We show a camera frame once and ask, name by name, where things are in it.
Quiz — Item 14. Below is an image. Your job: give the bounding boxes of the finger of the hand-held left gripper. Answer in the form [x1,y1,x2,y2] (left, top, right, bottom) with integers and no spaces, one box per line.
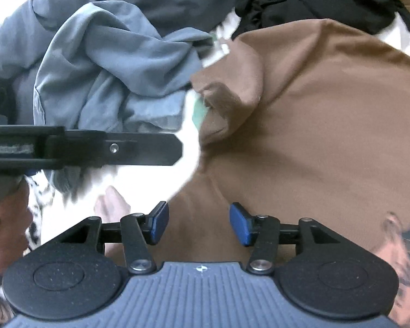
[46,131,184,169]

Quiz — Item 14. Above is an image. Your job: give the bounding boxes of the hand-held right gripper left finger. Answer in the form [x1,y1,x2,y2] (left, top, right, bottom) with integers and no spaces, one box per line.
[60,201,169,274]

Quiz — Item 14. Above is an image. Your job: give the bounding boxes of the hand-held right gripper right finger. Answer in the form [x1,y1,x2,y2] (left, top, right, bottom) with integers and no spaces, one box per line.
[229,202,342,274]

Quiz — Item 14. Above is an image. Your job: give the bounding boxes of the brown printed t-shirt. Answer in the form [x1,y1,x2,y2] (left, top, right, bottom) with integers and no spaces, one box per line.
[104,19,410,328]

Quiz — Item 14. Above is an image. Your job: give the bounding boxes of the person's left hand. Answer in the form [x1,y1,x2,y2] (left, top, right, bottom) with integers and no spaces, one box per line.
[0,176,33,274]

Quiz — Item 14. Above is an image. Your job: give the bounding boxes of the cream bear printed blanket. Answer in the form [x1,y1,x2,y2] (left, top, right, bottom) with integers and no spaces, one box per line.
[37,14,410,247]

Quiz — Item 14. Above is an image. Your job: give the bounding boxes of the spotted fuzzy blanket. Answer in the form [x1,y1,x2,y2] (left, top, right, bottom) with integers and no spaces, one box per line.
[0,171,55,328]

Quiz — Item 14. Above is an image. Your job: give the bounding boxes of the black crumpled garment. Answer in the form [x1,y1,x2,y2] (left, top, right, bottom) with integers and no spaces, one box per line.
[232,0,410,42]

